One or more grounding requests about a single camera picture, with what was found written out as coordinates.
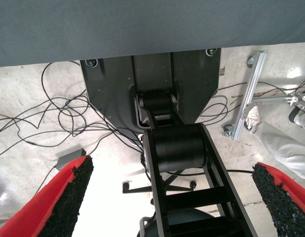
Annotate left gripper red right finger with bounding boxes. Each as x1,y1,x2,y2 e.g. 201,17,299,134
252,161,305,237

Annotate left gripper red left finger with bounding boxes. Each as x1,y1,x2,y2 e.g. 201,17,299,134
0,155,95,237

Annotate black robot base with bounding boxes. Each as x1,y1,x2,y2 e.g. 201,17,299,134
80,47,221,130

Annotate grey box on floor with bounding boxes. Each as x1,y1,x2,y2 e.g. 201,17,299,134
55,149,87,171

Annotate white sneaker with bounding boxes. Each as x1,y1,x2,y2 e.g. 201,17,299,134
243,105,263,134

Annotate black office chair base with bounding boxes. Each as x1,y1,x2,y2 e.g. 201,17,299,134
122,170,218,237

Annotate grey metal stand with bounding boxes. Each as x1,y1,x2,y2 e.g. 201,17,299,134
252,86,305,110

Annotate aluminium profile bar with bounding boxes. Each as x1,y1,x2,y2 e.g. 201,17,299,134
231,50,268,141

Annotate dark grey table cloth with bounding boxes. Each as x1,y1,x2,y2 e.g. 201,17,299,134
0,0,305,68

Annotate thin black floor cable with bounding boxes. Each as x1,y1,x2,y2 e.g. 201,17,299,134
200,95,229,119
41,60,91,138
0,96,145,158
162,169,254,176

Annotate black robot torso frame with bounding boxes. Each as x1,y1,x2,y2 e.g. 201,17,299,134
134,90,258,237

